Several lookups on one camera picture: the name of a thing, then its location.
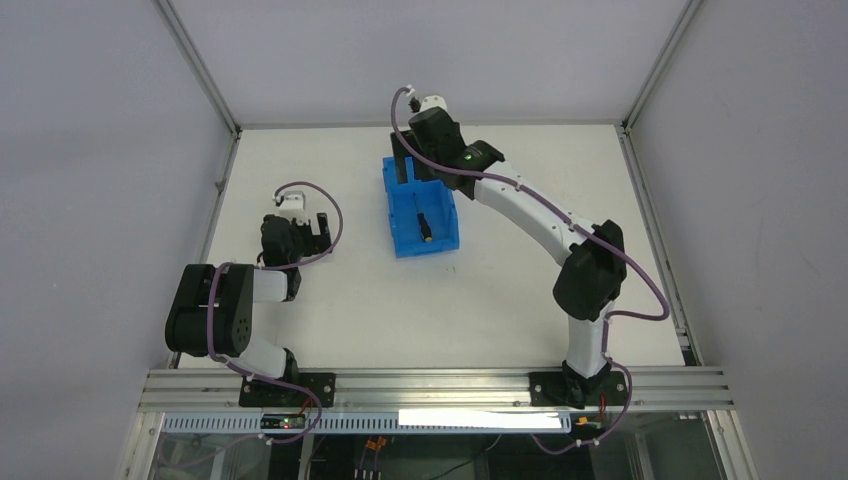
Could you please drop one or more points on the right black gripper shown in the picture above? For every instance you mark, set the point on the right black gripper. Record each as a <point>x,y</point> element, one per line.
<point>403,157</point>

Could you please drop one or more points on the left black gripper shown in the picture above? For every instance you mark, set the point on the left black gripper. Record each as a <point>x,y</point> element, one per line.
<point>312,237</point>

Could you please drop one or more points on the black yellow screwdriver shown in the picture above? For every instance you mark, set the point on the black yellow screwdriver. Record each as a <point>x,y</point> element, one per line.
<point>424,227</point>

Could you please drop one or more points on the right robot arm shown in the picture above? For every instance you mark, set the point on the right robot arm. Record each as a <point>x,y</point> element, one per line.
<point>588,254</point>

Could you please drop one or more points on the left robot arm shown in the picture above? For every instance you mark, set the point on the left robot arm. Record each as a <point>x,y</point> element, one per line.
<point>212,311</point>

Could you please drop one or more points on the blue plastic bin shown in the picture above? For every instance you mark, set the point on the blue plastic bin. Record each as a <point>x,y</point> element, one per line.
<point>438,204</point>

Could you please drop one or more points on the green circuit board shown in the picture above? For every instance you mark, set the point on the green circuit board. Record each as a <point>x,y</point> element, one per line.
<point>283,422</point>

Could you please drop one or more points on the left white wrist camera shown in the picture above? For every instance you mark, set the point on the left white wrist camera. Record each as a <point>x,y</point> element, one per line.
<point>291,205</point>

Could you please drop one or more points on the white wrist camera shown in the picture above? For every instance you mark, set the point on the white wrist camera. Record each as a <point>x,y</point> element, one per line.
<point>291,205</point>
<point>432,101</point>

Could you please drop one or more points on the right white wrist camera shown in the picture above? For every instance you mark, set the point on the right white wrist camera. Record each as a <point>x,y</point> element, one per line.
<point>432,101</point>

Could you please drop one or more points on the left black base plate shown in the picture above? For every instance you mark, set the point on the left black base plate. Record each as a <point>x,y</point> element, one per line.
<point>260,394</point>

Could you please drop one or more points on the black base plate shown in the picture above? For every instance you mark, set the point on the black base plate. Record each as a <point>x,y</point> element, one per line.
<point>260,394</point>
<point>551,388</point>

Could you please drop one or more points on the white slotted cable duct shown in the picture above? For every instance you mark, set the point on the white slotted cable duct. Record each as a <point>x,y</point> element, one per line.
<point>406,421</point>

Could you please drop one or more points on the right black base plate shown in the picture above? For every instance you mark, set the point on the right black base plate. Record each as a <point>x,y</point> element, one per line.
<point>551,388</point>

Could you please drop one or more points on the aluminium front rail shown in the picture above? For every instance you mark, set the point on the aluminium front rail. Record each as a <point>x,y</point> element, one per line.
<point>652,389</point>

